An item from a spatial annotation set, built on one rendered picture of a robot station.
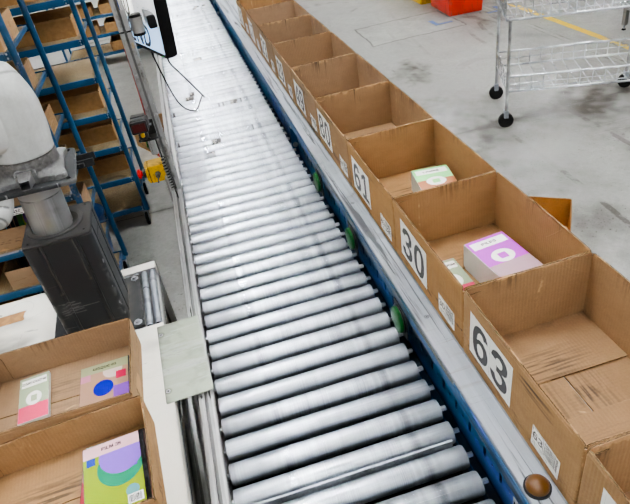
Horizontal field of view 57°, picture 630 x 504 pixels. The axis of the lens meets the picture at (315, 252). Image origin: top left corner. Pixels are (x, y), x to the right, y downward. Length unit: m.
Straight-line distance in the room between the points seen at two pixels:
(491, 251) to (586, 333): 0.28
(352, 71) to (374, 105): 0.39
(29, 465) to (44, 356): 0.32
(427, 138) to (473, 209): 0.39
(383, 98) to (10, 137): 1.30
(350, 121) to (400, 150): 0.39
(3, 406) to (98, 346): 0.27
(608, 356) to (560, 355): 0.09
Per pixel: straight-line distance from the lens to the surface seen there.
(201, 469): 1.77
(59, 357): 1.74
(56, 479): 1.50
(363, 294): 1.68
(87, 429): 1.49
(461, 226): 1.63
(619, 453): 1.04
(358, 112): 2.25
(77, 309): 1.77
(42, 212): 1.65
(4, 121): 1.53
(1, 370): 1.78
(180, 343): 1.66
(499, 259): 1.44
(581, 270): 1.34
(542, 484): 1.10
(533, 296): 1.31
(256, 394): 1.47
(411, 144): 1.91
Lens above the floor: 1.83
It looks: 35 degrees down
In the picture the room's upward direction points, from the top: 10 degrees counter-clockwise
